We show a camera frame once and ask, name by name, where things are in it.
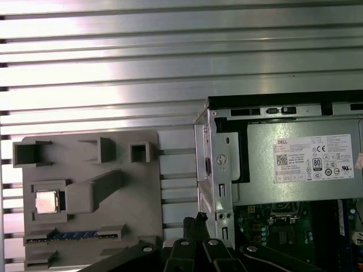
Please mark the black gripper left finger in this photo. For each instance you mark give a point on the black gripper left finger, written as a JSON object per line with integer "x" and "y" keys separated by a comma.
{"x": 181, "y": 258}

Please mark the CPU socket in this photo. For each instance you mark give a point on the CPU socket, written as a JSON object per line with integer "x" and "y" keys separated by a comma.
{"x": 287, "y": 238}

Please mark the grey parts rack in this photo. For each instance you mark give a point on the grey parts rack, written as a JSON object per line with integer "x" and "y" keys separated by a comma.
{"x": 93, "y": 158}

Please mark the RAM stick blue label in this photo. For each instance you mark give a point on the RAM stick blue label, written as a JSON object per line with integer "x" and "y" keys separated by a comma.
{"x": 73, "y": 235}

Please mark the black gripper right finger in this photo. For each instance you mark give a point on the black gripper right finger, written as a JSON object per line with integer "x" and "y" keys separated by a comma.
{"x": 218, "y": 258}

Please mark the grey power supply unit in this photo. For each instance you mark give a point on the grey power supply unit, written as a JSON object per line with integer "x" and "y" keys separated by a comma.
{"x": 261, "y": 170}

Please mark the metal socket cover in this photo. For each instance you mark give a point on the metal socket cover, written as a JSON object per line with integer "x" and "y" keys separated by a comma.
{"x": 283, "y": 220}

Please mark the green motherboard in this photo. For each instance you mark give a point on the green motherboard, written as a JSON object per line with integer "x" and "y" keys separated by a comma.
{"x": 255, "y": 226}

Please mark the silver CPU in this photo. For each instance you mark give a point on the silver CPU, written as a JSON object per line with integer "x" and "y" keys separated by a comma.
{"x": 47, "y": 201}

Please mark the black PC case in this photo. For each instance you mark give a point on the black PC case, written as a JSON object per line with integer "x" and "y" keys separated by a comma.
{"x": 224, "y": 158}

